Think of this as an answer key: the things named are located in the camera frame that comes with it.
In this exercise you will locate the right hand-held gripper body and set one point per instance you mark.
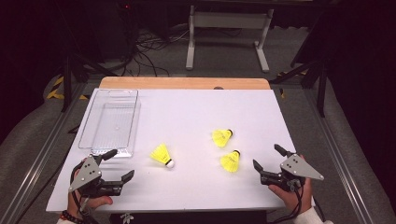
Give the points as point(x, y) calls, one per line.
point(297, 168)

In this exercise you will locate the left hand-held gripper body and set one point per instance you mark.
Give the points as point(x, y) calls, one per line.
point(90, 177)

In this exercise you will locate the yellow plastic shuttlecock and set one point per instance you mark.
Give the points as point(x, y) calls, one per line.
point(160, 154)
point(221, 137)
point(230, 161)

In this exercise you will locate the clear plastic tray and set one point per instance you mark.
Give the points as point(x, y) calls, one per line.
point(115, 124)

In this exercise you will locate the person's left hand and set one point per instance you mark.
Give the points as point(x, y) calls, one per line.
point(88, 205)

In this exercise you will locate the person's right hand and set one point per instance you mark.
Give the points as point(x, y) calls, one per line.
point(291, 199)

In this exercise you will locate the yellow black floor tape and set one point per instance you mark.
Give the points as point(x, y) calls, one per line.
point(53, 93)
point(282, 93)

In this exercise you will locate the black tripod stand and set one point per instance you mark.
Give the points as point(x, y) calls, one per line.
point(66, 87)
point(322, 93)

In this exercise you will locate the dark cloth with white print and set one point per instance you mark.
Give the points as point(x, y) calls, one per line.
point(186, 217)

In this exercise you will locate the dark equipment with red light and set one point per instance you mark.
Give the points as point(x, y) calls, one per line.
point(130, 18)

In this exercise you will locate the white metal stand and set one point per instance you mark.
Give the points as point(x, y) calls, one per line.
point(230, 20)

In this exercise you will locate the aluminium floor rail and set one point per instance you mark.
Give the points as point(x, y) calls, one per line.
point(340, 155)
point(37, 161)

